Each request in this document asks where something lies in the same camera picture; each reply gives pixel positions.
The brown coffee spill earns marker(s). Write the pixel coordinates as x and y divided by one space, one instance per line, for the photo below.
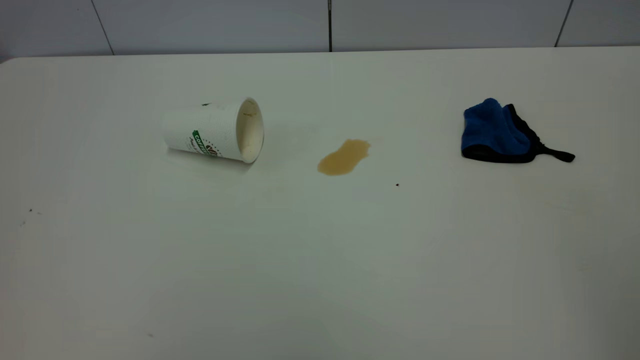
343 158

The blue and black cloth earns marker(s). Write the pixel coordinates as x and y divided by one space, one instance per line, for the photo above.
492 132

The white paper cup green logo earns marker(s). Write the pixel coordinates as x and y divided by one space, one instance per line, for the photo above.
210 131

